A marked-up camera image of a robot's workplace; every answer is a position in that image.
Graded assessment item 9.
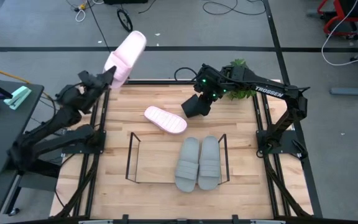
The black aluminium table frame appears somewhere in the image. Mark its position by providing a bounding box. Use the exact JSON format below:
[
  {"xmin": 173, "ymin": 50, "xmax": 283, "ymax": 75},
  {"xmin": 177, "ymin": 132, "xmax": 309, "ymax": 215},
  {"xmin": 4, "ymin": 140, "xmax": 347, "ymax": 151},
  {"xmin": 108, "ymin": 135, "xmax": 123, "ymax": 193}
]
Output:
[{"xmin": 50, "ymin": 79, "xmax": 323, "ymax": 224}]

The yellow cable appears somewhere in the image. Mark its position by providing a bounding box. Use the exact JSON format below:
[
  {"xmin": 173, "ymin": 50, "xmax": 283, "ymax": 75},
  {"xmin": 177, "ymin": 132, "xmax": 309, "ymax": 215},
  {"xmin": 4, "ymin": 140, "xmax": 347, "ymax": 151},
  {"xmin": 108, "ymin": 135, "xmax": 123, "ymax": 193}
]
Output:
[{"xmin": 0, "ymin": 63, "xmax": 31, "ymax": 85}]

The grey foam slide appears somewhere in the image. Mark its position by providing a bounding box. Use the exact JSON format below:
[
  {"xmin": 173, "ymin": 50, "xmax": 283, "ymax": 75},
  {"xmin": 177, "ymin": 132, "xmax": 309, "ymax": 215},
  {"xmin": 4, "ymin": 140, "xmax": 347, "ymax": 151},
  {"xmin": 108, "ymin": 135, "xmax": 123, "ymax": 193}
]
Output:
[
  {"xmin": 196, "ymin": 135, "xmax": 223, "ymax": 191},
  {"xmin": 174, "ymin": 136, "xmax": 201, "ymax": 194}
]

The pink foam slide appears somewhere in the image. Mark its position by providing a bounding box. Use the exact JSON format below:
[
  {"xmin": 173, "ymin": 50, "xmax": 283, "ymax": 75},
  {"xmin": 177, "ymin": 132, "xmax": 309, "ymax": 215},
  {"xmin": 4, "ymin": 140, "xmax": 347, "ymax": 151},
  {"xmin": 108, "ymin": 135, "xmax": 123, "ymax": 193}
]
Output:
[
  {"xmin": 144, "ymin": 105, "xmax": 188, "ymax": 135},
  {"xmin": 103, "ymin": 30, "xmax": 147, "ymax": 90}
]

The black desk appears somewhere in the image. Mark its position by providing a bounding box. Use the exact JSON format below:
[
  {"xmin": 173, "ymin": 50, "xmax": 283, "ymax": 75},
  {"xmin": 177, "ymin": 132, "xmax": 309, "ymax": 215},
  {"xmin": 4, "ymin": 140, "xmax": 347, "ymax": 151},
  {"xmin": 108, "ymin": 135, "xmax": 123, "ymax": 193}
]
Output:
[{"xmin": 0, "ymin": 79, "xmax": 63, "ymax": 218}]

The black box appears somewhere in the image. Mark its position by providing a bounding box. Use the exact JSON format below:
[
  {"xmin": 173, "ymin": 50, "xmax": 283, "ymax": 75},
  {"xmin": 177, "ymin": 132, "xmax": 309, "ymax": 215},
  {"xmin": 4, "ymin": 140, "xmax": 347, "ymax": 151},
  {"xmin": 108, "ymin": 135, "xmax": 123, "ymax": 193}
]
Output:
[{"xmin": 103, "ymin": 0, "xmax": 149, "ymax": 6}]

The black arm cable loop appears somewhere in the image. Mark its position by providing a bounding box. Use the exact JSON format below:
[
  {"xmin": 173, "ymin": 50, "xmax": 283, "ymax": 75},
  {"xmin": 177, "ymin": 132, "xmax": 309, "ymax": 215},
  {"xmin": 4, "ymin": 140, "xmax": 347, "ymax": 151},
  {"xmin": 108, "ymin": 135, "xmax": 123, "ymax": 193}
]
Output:
[{"xmin": 173, "ymin": 66, "xmax": 199, "ymax": 83}]

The thin black cable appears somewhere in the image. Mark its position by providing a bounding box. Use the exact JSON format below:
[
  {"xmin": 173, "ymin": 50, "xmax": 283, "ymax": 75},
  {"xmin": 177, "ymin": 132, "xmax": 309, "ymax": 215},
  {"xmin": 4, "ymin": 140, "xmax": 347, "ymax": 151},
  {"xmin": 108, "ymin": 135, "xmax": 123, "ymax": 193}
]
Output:
[{"xmin": 86, "ymin": 0, "xmax": 113, "ymax": 54}]

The green potted plant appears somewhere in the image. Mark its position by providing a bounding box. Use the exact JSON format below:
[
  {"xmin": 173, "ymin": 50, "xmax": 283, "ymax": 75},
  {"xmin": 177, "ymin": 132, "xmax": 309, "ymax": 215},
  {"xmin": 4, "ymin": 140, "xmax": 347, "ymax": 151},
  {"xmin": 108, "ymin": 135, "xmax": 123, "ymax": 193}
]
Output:
[{"xmin": 227, "ymin": 58, "xmax": 258, "ymax": 101}]

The coiled white cable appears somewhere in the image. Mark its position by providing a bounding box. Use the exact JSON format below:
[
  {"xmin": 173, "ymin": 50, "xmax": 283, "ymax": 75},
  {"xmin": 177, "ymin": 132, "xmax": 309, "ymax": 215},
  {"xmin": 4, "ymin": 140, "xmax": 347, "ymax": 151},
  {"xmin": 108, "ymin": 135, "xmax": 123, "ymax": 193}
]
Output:
[{"xmin": 74, "ymin": 0, "xmax": 105, "ymax": 23}]

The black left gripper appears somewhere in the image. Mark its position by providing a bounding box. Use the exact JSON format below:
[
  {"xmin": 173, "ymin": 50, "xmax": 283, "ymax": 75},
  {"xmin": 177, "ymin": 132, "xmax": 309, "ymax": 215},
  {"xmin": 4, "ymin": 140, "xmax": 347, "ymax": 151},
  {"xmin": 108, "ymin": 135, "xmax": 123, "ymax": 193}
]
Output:
[{"xmin": 78, "ymin": 65, "xmax": 118, "ymax": 97}]

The black wire wood shelf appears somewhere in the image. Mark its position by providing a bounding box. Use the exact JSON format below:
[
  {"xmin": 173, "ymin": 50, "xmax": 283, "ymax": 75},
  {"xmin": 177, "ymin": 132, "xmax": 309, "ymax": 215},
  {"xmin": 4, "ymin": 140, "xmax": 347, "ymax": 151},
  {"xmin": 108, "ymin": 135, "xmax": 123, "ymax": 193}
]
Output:
[{"xmin": 125, "ymin": 131, "xmax": 231, "ymax": 184}]

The red black cart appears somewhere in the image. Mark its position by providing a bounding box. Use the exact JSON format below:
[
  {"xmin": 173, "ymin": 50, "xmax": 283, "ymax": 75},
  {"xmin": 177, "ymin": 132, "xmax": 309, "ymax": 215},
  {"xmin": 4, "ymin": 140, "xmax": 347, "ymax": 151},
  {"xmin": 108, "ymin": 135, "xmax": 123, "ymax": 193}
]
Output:
[{"xmin": 306, "ymin": 0, "xmax": 358, "ymax": 41}]

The mint green stapler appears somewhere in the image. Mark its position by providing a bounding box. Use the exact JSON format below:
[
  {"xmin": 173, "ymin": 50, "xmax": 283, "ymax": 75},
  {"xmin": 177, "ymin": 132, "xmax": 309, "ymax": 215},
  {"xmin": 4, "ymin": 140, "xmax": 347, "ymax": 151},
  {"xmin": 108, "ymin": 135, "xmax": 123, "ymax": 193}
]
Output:
[{"xmin": 3, "ymin": 85, "xmax": 33, "ymax": 111}]

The black wheel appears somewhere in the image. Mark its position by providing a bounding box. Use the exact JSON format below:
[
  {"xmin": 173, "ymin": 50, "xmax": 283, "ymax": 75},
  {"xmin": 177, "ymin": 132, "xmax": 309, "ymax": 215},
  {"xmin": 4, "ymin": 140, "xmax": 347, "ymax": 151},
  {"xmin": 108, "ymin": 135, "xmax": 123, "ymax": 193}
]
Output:
[{"xmin": 116, "ymin": 8, "xmax": 134, "ymax": 34}]

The looped black cable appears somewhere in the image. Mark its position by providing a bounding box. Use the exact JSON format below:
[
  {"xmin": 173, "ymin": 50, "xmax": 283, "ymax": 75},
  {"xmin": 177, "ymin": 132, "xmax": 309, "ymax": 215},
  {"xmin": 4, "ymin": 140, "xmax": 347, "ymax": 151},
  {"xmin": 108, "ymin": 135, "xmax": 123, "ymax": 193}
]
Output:
[{"xmin": 201, "ymin": 0, "xmax": 267, "ymax": 16}]

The long white cable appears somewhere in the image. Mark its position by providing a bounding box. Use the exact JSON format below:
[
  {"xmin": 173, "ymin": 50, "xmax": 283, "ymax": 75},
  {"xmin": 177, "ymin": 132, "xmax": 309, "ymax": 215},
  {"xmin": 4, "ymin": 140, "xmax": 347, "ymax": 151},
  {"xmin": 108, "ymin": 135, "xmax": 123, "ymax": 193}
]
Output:
[{"xmin": 321, "ymin": 0, "xmax": 358, "ymax": 67}]

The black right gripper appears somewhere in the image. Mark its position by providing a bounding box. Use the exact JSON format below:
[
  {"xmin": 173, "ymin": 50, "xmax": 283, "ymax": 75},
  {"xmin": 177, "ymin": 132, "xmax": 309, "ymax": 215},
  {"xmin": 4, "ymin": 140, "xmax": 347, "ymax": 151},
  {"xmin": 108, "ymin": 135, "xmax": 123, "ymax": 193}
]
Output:
[{"xmin": 193, "ymin": 63, "xmax": 228, "ymax": 101}]

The grey desk foot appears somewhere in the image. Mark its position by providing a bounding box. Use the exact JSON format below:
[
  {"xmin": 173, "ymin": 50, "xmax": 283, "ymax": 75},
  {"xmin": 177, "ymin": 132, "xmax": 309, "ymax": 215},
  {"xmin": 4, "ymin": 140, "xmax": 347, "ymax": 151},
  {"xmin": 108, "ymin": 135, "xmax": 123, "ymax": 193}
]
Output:
[{"xmin": 329, "ymin": 48, "xmax": 358, "ymax": 96}]

